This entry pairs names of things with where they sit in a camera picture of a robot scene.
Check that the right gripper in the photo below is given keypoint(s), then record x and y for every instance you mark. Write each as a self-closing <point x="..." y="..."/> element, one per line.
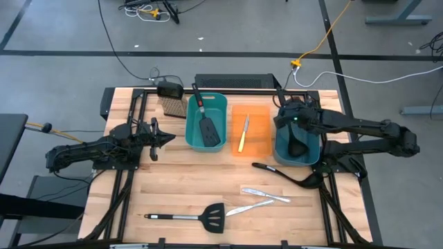
<point x="297" y="114"/>

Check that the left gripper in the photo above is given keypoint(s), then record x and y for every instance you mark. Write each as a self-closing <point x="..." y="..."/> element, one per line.
<point x="147" y="138"/>

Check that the black mesh computer case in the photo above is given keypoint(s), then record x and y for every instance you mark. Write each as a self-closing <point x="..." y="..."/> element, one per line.
<point x="239" y="81"/>

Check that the black beam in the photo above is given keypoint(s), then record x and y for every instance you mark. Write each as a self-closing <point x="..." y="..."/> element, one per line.
<point x="34" y="207"/>

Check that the grey desk foot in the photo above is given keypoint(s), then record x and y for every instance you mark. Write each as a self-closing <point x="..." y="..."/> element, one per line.
<point x="398" y="20"/>
<point x="422" y="110"/>

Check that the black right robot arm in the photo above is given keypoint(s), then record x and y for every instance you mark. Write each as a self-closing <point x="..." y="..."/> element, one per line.
<point x="363" y="126"/>

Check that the silver butter knife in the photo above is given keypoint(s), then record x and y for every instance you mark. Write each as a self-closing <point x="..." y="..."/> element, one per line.
<point x="266" y="195"/>
<point x="249" y="207"/>

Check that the black table corner bracket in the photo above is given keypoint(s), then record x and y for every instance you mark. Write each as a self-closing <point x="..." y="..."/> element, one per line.
<point x="107" y="103"/>

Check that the black desk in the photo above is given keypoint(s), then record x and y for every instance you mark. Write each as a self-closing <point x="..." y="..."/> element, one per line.
<point x="10" y="138"/>

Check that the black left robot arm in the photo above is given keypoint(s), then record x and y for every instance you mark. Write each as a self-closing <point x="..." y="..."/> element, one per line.
<point x="79" y="152"/>

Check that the teal green plastic bin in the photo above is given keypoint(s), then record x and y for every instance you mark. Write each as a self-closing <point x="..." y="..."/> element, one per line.
<point x="194" y="138"/>

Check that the dark blue plastic bin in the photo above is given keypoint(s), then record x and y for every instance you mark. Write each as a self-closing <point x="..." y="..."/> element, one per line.
<point x="313" y="152"/>

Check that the orange translucent plastic tray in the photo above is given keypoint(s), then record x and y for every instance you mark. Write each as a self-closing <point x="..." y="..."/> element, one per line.
<point x="259" y="138"/>

